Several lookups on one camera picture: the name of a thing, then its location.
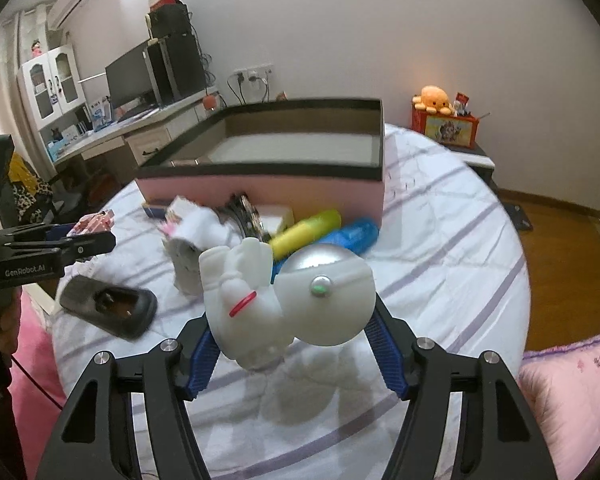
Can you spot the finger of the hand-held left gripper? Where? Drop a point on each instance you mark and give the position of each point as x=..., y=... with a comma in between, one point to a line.
x=29, y=232
x=89, y=246

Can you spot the pink storage box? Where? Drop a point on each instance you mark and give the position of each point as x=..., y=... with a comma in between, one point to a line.
x=280, y=195

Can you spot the black computer monitor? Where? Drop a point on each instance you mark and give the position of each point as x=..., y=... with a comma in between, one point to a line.
x=127, y=75

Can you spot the small pink doll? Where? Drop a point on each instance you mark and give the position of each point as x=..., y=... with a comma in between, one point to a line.
x=37, y=50

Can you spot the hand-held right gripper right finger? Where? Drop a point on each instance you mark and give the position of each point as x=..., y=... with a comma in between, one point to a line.
x=387, y=350

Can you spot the small orange ball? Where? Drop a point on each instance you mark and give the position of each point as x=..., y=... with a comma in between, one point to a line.
x=210, y=102

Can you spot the light curtain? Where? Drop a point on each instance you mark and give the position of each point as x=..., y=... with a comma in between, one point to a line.
x=4, y=85

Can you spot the white desk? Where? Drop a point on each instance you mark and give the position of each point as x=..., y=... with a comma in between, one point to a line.
x=149, y=142

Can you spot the blue and white boxes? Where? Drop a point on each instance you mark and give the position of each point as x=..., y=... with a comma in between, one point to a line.
x=99, y=115

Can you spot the leopard print cloth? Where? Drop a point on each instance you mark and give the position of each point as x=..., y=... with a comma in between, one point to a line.
x=27, y=202

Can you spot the yellow cloth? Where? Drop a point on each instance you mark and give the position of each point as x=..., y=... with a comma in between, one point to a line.
x=22, y=167

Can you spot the pink quilt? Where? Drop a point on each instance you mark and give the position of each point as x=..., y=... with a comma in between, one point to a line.
x=570, y=400

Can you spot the black box on tower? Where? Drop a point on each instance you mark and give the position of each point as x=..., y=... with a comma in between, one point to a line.
x=172, y=22

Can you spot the dark studded band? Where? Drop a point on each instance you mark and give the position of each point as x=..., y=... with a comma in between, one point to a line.
x=247, y=217

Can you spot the black computer tower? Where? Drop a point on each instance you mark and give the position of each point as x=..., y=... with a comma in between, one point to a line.
x=179, y=67

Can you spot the pink block toy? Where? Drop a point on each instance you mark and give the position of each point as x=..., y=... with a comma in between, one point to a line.
x=92, y=222

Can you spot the pink mat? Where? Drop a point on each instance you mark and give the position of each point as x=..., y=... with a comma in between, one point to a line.
x=34, y=360

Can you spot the small dark blue box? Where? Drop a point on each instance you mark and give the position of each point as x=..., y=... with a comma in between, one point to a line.
x=154, y=211

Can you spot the white wall outlet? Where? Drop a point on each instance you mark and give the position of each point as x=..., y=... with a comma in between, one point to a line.
x=252, y=72

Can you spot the white glass-door cabinet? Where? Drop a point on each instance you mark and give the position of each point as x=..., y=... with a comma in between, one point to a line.
x=44, y=85

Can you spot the white astronaut figure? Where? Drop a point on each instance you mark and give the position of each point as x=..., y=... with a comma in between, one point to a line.
x=240, y=280

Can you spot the yellow highlighter pen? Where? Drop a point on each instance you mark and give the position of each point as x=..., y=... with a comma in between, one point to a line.
x=305, y=232

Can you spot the orange octopus plush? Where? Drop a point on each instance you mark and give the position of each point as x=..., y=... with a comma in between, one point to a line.
x=432, y=97

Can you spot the dark nightstand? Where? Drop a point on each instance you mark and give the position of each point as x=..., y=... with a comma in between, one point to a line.
x=482, y=162

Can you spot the small white box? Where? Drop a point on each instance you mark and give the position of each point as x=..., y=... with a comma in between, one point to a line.
x=280, y=217

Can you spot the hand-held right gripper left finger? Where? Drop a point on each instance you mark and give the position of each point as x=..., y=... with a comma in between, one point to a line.
x=202, y=360

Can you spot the red printed box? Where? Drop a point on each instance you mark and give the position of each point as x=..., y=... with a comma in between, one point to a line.
x=447, y=130

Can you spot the black metal floor bracket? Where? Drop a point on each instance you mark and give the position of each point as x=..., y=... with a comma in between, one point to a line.
x=519, y=217

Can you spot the white plush toy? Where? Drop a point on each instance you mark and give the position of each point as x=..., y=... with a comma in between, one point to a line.
x=199, y=230

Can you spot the person's left hand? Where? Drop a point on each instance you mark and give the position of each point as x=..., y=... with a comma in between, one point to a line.
x=5, y=332

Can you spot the blue highlighter pen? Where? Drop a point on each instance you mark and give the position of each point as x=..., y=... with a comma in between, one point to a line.
x=355, y=235

